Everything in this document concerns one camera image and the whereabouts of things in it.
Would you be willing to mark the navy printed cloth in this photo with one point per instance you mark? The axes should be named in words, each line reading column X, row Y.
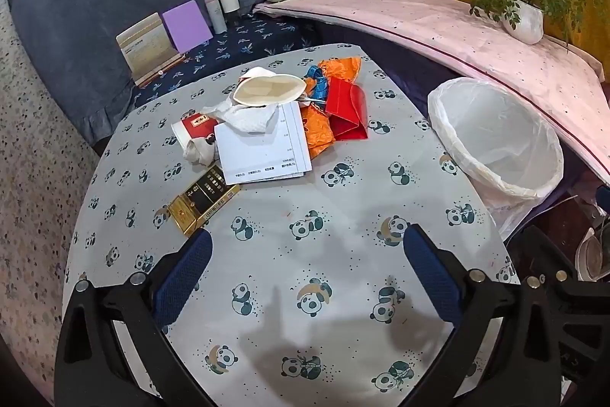
column 238, row 40

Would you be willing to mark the black and gold cigarette box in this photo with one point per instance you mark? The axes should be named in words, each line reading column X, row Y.
column 205, row 197

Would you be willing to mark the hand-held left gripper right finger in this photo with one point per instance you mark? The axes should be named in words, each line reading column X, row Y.
column 431, row 273

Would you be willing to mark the orange snack wrapper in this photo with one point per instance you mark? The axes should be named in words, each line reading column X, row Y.
column 317, row 128
column 343, row 71

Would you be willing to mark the pink printed cloth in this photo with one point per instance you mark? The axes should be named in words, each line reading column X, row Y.
column 429, row 21

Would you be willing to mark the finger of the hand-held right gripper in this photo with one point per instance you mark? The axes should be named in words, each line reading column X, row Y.
column 555, row 254

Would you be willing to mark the white plant pot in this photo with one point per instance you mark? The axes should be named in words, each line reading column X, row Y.
column 526, row 23

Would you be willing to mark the bin with white plastic liner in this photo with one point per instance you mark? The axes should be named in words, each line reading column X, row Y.
column 495, row 140

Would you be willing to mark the beige booklet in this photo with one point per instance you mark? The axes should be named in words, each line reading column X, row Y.
column 145, row 44

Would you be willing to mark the purple card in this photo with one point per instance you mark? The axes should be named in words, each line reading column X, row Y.
column 187, row 25

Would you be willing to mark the panda print tablecloth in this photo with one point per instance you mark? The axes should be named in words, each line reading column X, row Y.
column 343, row 206

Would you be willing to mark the white paper sheet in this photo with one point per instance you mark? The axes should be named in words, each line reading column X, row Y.
column 262, row 154

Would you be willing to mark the dark red board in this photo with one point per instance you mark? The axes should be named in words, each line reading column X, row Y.
column 562, row 216

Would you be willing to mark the white bottle with grey cap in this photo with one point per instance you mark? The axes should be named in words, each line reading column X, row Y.
column 228, row 1

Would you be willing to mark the dark purple cloth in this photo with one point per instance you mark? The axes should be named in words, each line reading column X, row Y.
column 400, row 63

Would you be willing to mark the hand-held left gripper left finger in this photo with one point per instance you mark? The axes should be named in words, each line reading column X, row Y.
column 183, row 273

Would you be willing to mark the blue wrapper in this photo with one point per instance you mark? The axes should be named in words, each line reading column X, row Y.
column 317, row 85

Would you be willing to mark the slim white tube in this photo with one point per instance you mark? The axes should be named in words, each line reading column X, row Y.
column 215, row 16

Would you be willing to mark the paper bowl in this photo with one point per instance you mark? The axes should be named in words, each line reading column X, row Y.
column 269, row 91

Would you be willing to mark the crumpled white tissue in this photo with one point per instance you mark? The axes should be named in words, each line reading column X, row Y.
column 248, row 118
column 198, row 152

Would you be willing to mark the wooden stand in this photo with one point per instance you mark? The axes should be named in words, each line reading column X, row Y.
column 164, row 66

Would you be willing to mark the red paper cup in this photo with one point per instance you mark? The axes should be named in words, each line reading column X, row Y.
column 195, row 128

